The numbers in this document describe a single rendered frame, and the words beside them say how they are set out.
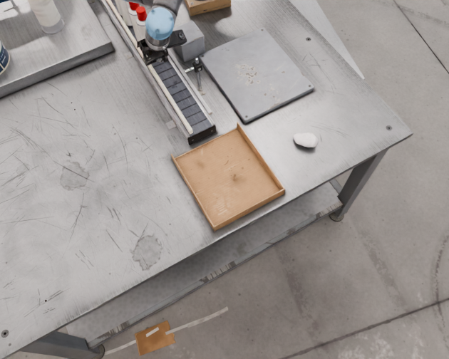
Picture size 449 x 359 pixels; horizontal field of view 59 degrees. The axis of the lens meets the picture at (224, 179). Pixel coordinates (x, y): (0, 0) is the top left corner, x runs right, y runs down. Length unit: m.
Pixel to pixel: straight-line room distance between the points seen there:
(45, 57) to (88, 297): 0.94
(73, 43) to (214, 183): 0.82
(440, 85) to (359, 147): 1.54
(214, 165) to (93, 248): 0.47
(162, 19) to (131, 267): 0.72
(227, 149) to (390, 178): 1.26
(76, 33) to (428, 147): 1.96
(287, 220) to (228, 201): 0.69
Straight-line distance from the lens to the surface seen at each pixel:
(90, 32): 1.77
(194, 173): 1.34
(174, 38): 1.40
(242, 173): 1.34
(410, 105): 2.75
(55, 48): 1.76
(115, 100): 1.57
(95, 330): 1.90
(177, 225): 1.28
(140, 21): 1.50
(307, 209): 1.98
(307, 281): 2.10
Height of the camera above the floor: 2.02
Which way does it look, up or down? 63 degrees down
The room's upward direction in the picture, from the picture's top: 3 degrees counter-clockwise
